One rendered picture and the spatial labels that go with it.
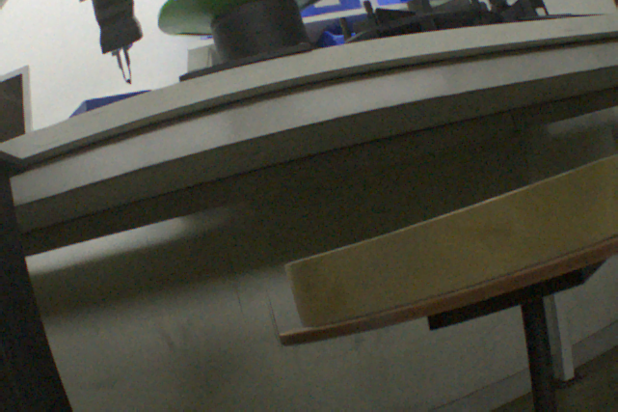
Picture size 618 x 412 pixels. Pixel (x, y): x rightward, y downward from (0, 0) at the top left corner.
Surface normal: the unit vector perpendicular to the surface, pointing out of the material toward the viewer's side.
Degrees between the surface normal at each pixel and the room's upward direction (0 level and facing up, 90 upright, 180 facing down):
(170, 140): 90
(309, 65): 90
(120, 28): 114
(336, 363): 90
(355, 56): 90
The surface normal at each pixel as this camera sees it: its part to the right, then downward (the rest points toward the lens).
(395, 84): 0.12, -0.13
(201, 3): 0.02, 0.91
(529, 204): -0.62, 0.09
